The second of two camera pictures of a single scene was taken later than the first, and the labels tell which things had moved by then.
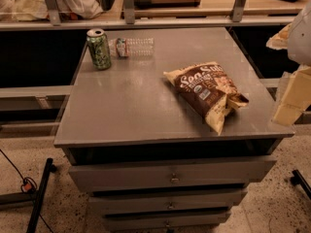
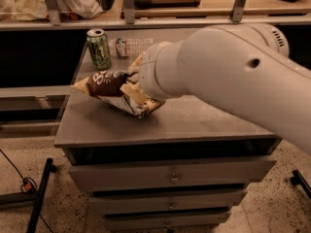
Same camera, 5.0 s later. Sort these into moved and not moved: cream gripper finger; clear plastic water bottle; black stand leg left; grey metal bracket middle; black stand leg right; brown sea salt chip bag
Moved: cream gripper finger; brown sea salt chip bag
Not moved: black stand leg right; black stand leg left; grey metal bracket middle; clear plastic water bottle
